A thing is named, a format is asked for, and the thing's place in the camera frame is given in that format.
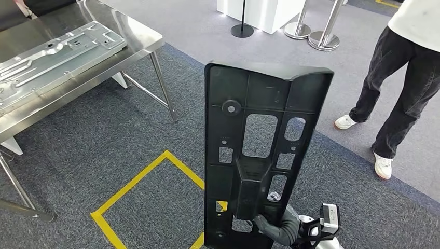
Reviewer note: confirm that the stamped aluminium plate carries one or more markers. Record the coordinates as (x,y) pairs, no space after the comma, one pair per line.
(51,65)

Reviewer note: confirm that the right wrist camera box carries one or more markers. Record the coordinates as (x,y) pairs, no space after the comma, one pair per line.
(330,218)

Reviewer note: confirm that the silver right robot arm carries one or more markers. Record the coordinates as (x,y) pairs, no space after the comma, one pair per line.
(294,223)

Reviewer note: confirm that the person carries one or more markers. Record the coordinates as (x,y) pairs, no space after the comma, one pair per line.
(402,86)

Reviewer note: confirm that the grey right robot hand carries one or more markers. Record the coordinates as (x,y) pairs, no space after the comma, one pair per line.
(270,230)

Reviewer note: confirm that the white top steel table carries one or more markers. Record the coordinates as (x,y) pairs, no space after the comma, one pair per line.
(20,192)

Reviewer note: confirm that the yellow floor tape square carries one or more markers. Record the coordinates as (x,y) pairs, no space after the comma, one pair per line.
(137,180)

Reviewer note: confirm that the black pole stand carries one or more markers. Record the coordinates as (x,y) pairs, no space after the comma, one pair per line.
(242,31)

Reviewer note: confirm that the black plastic panel part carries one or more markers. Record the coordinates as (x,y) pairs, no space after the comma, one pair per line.
(223,189)

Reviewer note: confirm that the white display block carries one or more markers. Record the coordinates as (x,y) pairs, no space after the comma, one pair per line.
(264,13)

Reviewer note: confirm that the stainless steel workbench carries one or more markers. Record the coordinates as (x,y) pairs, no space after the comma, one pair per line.
(137,34)

